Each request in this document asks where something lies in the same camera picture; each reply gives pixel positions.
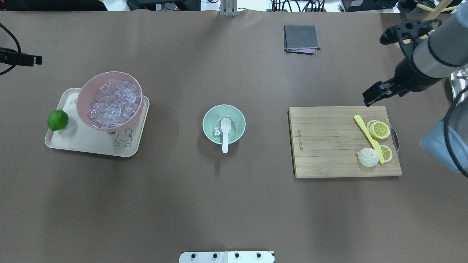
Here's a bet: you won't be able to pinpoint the pink bowl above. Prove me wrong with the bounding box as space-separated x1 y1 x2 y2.
76 71 145 132

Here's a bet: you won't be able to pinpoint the wooden cutting board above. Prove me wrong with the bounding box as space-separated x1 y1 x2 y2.
288 106 402 178

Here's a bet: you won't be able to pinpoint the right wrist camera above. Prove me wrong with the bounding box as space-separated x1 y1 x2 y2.
379 19 442 48

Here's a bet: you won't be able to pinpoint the mint green bowl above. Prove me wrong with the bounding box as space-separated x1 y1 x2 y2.
202 104 246 145

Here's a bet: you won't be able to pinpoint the wooden mug tree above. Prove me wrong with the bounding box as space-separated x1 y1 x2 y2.
416 0 464 21

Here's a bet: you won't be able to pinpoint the green lime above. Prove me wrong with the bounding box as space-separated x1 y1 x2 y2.
47 110 69 130

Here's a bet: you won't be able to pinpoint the metal board handle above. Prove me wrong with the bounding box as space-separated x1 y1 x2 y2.
390 125 400 154

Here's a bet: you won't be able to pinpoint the clear ice cube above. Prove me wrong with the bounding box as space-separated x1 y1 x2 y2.
212 126 222 137

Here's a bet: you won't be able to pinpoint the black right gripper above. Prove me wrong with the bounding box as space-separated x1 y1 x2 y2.
362 58 435 107

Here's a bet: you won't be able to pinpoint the grey folded cloth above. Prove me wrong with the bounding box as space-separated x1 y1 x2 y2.
283 24 322 55

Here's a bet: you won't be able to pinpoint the white ceramic spoon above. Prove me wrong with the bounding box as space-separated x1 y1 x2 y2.
220 118 232 154

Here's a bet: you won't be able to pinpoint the pile of ice cubes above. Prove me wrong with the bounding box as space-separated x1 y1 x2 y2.
87 79 142 129

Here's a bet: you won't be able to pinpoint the aluminium frame post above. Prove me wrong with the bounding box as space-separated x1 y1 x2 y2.
219 0 238 17

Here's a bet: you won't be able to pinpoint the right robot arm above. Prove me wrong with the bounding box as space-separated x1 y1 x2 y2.
363 2 467 176

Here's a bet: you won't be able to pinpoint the stacked lemon slices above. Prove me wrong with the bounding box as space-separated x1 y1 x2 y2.
366 120 390 139

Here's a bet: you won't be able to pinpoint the lemon slice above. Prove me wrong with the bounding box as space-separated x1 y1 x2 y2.
380 144 393 163

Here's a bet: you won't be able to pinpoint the cream serving tray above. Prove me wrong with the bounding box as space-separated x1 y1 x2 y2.
45 88 150 157

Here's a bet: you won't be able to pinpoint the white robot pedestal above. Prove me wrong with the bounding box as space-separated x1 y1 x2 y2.
178 250 276 263

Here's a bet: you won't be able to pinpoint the yellow plastic knife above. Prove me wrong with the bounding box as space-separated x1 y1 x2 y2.
353 115 384 164

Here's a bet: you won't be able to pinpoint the metal ice scoop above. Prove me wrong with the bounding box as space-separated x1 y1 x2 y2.
450 67 468 103

